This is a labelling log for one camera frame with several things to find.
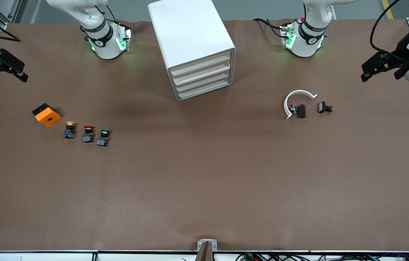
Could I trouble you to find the black base power cable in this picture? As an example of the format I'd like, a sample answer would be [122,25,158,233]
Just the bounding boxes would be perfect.
[252,17,285,40]

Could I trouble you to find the white curved plastic bracket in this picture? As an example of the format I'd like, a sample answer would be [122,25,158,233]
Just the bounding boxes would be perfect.
[284,90,317,120]

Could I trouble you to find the small brown terminal block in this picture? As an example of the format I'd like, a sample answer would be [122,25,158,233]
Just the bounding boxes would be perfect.
[290,103,306,119]

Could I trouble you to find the yellow push button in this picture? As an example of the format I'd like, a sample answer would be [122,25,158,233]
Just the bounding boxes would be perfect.
[64,121,77,139]

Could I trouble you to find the brown table mat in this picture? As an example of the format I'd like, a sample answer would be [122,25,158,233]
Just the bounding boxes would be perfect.
[0,18,409,252]

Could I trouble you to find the orange box with hole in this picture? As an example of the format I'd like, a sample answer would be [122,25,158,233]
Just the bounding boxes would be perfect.
[32,103,62,127]

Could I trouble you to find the grey metal mounting bracket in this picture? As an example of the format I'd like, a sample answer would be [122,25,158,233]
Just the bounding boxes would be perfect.
[197,239,218,252]

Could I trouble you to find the green push button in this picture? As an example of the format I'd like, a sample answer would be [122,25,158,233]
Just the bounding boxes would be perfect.
[97,129,111,147]

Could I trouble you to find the black cable bundle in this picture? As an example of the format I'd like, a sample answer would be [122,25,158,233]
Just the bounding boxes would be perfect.
[235,253,409,261]

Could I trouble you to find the red push button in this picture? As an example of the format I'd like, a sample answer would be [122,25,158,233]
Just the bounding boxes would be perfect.
[83,125,95,143]

